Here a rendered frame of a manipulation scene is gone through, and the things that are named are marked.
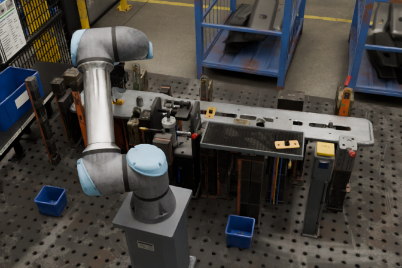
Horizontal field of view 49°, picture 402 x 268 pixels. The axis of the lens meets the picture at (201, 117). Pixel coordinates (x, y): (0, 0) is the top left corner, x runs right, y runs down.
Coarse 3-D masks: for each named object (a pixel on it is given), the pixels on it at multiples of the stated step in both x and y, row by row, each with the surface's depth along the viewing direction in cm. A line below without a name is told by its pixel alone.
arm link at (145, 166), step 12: (144, 144) 137; (132, 156) 132; (144, 156) 132; (156, 156) 133; (132, 168) 130; (144, 168) 129; (156, 168) 130; (132, 180) 131; (144, 180) 131; (156, 180) 132; (168, 180) 139; (144, 192) 134; (156, 192) 135
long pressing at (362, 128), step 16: (80, 96) 216; (128, 96) 215; (144, 96) 215; (160, 96) 214; (128, 112) 205; (224, 112) 203; (240, 112) 202; (256, 112) 202; (272, 112) 202; (288, 112) 201; (304, 112) 202; (304, 128) 192; (320, 128) 192; (352, 128) 191; (368, 128) 191; (368, 144) 183
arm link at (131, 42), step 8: (120, 32) 141; (128, 32) 142; (136, 32) 145; (120, 40) 140; (128, 40) 141; (136, 40) 144; (144, 40) 147; (120, 48) 141; (128, 48) 142; (136, 48) 144; (144, 48) 148; (152, 48) 183; (120, 56) 143; (128, 56) 144; (136, 56) 147; (144, 56) 175; (152, 56) 185
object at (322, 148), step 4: (320, 144) 159; (324, 144) 159; (328, 144) 159; (332, 144) 159; (316, 148) 159; (320, 148) 158; (324, 148) 158; (328, 148) 158; (332, 148) 158; (316, 152) 157; (320, 152) 156; (324, 152) 156; (328, 152) 156; (332, 152) 156; (332, 156) 156
